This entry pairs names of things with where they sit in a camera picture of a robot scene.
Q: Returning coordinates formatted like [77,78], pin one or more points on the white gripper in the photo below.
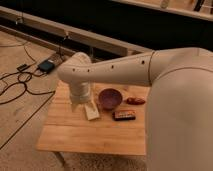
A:
[80,93]

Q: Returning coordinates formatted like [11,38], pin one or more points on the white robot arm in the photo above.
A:
[179,107]

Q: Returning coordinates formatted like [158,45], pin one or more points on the white sponge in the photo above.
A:
[91,111]

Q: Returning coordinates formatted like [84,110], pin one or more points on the dark blue power box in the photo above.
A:
[46,66]

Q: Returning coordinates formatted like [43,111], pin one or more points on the wooden table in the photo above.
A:
[69,131]

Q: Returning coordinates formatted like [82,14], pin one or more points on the red oblong object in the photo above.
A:
[135,101]

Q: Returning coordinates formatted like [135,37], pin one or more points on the small black adapter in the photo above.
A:
[22,67]

